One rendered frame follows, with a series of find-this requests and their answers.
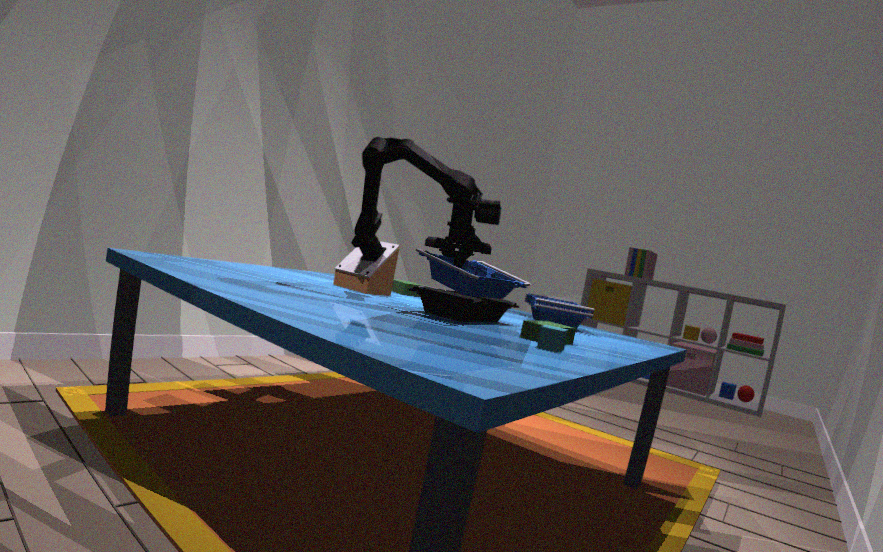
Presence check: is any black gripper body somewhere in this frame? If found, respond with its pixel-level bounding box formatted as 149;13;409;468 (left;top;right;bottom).
425;218;492;255

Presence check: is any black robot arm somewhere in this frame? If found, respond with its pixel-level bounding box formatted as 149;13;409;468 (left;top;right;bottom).
351;137;502;261

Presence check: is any green rectangular block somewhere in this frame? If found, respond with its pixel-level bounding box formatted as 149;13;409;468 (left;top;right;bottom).
520;320;576;345
392;279;423;297

